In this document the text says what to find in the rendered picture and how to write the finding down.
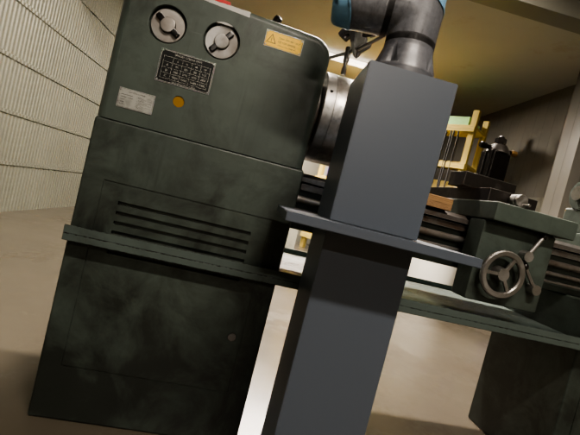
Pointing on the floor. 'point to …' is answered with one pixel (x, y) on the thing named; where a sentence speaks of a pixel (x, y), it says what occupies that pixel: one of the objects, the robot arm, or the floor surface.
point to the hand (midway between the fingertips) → (354, 54)
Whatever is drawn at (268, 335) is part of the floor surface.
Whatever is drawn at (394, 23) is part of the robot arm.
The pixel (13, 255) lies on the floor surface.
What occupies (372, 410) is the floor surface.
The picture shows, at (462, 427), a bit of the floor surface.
